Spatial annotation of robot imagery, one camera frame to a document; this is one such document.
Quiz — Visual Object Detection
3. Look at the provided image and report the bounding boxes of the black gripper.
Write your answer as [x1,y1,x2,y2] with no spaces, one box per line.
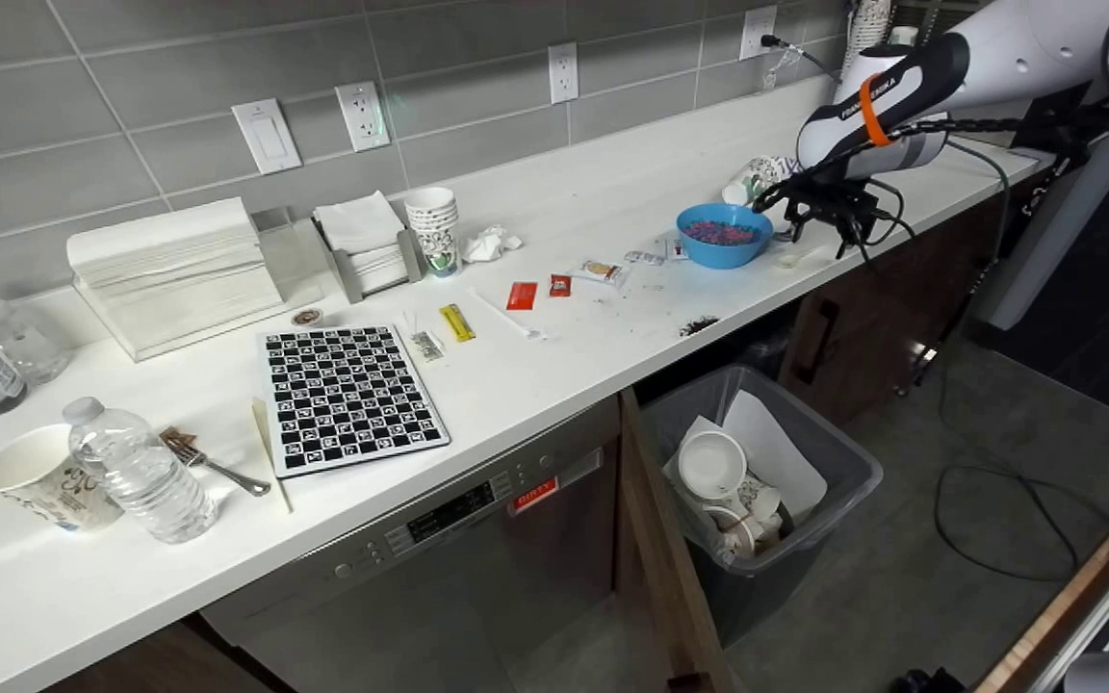
[793,161,889,262]

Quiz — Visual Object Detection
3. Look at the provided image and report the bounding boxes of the blue plastic bowl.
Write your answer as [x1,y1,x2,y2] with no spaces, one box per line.
[673,199,776,273]

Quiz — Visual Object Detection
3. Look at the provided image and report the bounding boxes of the grey trash bin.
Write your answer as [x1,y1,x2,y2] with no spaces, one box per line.
[635,364,889,649]

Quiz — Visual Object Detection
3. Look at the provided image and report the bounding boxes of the brown wooden cabinet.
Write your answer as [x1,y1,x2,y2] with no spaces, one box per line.
[776,237,968,430]
[46,614,277,693]

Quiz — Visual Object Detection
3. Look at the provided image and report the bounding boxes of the coloured aquarium gravel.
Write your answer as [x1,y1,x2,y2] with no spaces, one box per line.
[686,215,763,252]

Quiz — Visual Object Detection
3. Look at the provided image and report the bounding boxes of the clear plastic wrapper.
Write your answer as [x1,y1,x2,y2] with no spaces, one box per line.
[621,237,686,269]

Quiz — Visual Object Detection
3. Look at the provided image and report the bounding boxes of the white discarded paper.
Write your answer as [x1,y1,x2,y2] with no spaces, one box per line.
[718,387,832,520]

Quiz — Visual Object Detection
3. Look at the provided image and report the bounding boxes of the white discarded cup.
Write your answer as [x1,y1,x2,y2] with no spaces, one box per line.
[673,423,754,510]

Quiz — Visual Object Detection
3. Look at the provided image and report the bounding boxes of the crumpled discarded cups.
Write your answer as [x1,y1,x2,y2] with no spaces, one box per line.
[701,478,800,570]

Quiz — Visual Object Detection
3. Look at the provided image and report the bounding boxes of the red small block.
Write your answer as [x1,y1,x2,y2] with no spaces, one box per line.
[501,276,542,316]

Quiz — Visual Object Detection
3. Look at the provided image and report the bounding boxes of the crumpled white tissue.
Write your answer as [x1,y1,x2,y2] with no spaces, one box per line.
[460,222,528,269]

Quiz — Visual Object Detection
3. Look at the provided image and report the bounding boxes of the yellow packet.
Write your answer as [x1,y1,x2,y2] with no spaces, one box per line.
[434,299,482,348]

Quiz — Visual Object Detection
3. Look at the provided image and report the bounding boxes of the clear plastic container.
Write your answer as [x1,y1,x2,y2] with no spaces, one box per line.
[306,188,427,306]

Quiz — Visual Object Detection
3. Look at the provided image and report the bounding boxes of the built-in dishwasher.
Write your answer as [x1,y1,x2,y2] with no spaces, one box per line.
[200,396,622,693]

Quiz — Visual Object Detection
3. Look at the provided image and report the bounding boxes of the steel dispenser box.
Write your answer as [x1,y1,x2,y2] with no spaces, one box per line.
[250,203,343,310]

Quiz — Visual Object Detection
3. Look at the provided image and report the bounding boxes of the wooden stirrer stick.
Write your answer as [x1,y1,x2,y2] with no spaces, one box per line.
[246,393,296,516]

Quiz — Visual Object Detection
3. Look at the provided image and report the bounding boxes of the white napkin dispenser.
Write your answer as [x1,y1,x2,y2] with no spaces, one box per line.
[62,194,289,365]

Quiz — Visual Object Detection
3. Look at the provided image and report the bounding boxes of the metal fork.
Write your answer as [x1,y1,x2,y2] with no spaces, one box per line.
[157,423,277,501]

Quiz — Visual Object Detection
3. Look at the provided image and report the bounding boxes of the orange velcro strap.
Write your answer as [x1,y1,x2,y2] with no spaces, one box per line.
[856,70,898,149]

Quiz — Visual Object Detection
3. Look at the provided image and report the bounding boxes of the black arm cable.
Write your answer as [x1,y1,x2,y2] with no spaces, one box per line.
[885,120,1031,310]

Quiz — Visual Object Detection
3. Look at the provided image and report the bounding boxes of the black power cable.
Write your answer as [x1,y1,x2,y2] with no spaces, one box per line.
[758,31,844,85]

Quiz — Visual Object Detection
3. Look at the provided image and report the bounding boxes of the white wall outlet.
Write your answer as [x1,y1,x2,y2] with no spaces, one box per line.
[734,6,781,66]
[331,77,393,156]
[542,40,581,110]

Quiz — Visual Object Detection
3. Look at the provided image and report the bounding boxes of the black floor cable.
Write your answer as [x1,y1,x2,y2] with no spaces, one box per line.
[931,342,1109,588]

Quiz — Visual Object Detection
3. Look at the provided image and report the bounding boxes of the wooden frame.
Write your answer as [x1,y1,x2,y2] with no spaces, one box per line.
[968,510,1109,693]

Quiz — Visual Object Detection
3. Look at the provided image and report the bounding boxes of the white wall switch plate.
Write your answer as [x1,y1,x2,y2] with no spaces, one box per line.
[227,98,302,178]

